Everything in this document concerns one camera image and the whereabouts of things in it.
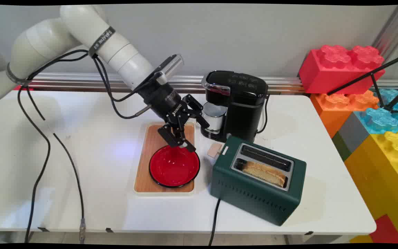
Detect black tripod stand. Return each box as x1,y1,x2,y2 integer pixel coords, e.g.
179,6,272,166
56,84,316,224
326,51,398,114

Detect black usb cable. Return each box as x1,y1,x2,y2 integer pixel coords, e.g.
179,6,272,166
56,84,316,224
26,86,87,244

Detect wooden tray with white rim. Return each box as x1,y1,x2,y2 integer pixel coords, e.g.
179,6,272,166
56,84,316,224
132,121,197,196

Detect aluminium wall rail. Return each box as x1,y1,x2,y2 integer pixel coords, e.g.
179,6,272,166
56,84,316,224
19,72,398,93

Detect grey giant toy brick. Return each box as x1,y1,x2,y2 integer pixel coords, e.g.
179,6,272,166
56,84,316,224
331,113,366,162

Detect black coffee machine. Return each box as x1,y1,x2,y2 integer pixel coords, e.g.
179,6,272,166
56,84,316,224
200,70,269,144

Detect orange giant toy brick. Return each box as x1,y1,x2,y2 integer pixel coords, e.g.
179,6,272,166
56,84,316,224
310,90,380,139

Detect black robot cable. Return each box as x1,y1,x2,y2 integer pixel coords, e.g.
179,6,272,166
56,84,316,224
17,49,89,243

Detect dark green toaster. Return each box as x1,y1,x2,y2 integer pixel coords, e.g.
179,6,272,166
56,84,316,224
210,136,307,227

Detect blue giant toy brick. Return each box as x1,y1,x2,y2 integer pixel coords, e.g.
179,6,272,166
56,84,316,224
353,88,398,135

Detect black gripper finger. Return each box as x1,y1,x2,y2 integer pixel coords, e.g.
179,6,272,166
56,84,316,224
157,123,197,153
183,94,210,130

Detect toasted bread slice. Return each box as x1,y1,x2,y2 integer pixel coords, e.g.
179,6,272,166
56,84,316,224
242,161,287,188

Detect red bowl with black rim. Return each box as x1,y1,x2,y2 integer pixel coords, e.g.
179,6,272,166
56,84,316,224
149,144,201,189

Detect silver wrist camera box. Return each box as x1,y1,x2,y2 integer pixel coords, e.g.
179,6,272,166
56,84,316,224
153,54,185,85

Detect silver metal cup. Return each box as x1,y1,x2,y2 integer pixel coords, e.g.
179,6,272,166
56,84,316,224
203,102,227,132

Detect black coffee machine cable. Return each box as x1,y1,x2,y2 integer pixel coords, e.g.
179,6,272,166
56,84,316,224
257,94,271,134

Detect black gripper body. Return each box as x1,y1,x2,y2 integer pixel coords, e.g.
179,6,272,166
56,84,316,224
140,80,195,131

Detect red giant toy brick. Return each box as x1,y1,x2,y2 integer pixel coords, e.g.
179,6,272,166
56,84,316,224
298,45,386,95

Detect beige toaster lever knob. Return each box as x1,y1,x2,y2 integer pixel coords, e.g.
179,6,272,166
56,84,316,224
207,142,223,159

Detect yellow giant toy brick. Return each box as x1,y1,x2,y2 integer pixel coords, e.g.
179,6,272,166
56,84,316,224
344,131,398,244

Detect black toaster power cable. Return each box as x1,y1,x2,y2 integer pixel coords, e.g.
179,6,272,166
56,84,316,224
208,198,222,246

